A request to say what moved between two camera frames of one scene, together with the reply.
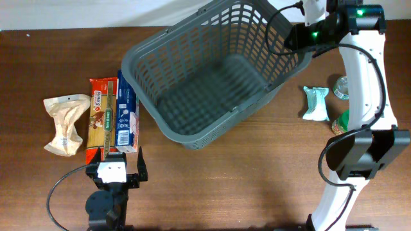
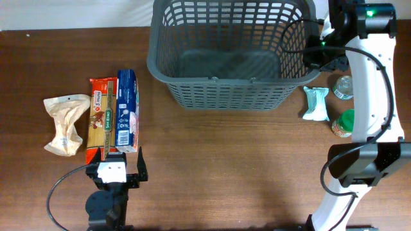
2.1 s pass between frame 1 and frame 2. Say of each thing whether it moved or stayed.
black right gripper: moved
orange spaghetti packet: stayed
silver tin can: stayed
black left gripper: stayed
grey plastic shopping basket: moved
